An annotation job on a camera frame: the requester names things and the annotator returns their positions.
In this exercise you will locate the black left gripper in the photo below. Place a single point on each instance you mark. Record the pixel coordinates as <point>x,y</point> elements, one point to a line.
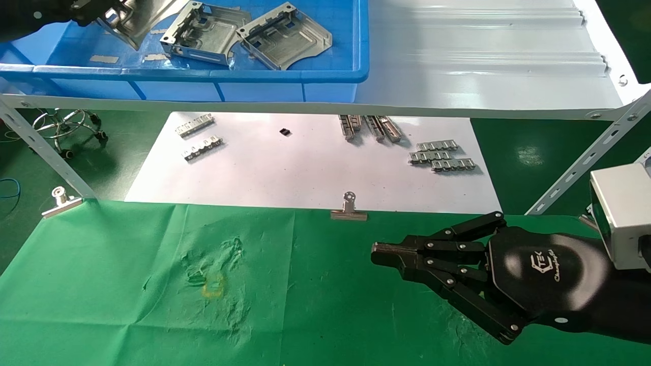
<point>30,12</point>

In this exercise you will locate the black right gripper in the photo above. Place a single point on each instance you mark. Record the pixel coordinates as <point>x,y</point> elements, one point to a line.
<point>549,274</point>

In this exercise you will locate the silver sheet metal bracket part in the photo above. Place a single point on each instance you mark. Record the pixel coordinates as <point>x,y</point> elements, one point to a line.
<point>135,23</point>
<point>285,38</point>
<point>203,35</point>

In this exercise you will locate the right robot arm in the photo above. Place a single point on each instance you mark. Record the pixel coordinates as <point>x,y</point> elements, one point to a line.
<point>635,300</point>

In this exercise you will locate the silver notched metal strip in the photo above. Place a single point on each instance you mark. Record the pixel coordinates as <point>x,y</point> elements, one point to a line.
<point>391,131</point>
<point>376,129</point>
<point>350,128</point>
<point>436,146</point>
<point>453,165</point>
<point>202,149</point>
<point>430,157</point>
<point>195,125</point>

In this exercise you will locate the silver binder clip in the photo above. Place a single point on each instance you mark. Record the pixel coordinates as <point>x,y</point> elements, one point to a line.
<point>62,206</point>
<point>349,215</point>

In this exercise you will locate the blue plastic bin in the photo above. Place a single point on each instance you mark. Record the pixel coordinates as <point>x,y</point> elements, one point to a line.
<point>203,90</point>

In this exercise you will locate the chair wheel base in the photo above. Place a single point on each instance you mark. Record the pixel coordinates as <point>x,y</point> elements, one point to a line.
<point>66,153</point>

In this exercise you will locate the white metal shelving rack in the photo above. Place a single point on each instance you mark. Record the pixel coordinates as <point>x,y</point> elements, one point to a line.
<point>457,61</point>

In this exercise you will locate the green table cloth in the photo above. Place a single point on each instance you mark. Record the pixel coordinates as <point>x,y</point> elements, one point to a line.
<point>127,315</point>

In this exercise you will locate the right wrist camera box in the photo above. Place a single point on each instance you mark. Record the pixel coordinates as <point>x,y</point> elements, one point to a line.
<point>625,213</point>

